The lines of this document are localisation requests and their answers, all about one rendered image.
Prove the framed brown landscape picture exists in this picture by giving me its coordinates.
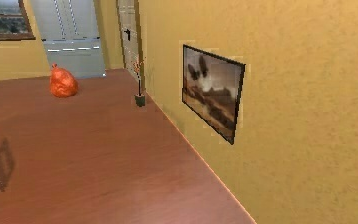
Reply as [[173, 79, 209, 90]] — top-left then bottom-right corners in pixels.
[[181, 44, 247, 146]]

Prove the red twig plant in pot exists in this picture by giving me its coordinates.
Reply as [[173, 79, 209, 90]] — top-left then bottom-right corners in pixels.
[[132, 57, 147, 108]]

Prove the pale panelled room door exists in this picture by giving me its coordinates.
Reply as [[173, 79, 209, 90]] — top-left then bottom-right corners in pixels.
[[116, 0, 143, 82]]

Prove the orange garbage bag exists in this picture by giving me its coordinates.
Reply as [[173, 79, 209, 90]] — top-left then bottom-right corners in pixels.
[[49, 63, 80, 99]]

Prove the brown framed window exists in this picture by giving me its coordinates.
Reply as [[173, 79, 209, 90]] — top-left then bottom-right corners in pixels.
[[0, 0, 37, 42]]

